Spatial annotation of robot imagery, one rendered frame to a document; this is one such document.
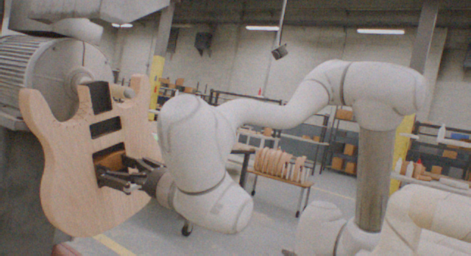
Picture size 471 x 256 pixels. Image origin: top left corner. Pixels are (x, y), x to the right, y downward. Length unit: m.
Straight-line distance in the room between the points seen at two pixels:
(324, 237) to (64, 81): 1.00
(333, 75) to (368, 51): 11.20
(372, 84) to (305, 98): 0.18
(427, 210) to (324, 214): 0.96
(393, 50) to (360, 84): 11.12
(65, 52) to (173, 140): 0.55
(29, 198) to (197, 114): 0.80
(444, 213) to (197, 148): 0.35
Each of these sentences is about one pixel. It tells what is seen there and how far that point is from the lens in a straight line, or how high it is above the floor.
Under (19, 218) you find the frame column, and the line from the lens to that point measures 1.24.
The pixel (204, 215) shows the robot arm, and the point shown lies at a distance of 0.64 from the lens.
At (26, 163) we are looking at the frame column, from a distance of 1.18.
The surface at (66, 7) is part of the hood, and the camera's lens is 0.83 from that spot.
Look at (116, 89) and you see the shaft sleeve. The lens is 0.86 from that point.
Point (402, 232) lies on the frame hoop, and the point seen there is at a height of 1.17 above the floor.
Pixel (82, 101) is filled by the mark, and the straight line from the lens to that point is 0.87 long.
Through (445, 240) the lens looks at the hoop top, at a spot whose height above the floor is 1.13.
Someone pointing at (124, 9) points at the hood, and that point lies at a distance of 0.75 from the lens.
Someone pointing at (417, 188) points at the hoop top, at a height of 1.21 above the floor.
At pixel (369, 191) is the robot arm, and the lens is 1.10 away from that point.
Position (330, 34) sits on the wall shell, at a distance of 12.68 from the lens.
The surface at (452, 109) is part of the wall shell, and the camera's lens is 11.61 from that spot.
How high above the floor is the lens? 1.25
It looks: 3 degrees down
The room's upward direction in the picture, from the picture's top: 11 degrees clockwise
